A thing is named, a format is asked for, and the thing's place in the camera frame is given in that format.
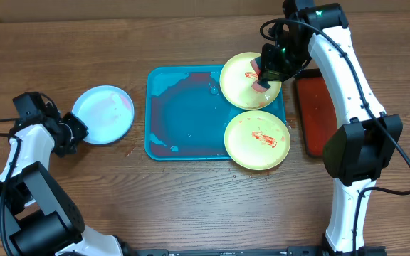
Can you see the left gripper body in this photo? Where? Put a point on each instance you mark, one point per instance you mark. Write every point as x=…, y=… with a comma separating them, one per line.
x=74, y=131

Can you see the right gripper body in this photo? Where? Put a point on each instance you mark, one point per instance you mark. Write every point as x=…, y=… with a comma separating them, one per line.
x=286, y=62

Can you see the pink sponge dark scrubber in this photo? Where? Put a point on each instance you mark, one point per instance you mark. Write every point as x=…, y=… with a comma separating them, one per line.
x=258, y=85

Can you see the light blue plate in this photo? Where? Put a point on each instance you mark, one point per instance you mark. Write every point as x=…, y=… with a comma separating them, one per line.
x=107, y=111

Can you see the yellow-green plate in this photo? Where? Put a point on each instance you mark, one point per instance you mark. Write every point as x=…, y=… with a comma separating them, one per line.
x=257, y=140
x=236, y=79

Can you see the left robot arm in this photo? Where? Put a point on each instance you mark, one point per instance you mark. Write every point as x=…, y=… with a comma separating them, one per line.
x=37, y=217

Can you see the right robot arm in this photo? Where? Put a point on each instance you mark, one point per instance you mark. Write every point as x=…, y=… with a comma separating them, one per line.
x=364, y=142

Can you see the black red-lined tray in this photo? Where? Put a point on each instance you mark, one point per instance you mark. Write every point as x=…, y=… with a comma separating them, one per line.
x=317, y=112

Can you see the teal plastic tray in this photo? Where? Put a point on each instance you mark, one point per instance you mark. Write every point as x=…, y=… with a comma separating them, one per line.
x=186, y=114

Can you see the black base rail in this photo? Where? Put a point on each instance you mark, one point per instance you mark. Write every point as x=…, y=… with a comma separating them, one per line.
x=289, y=251

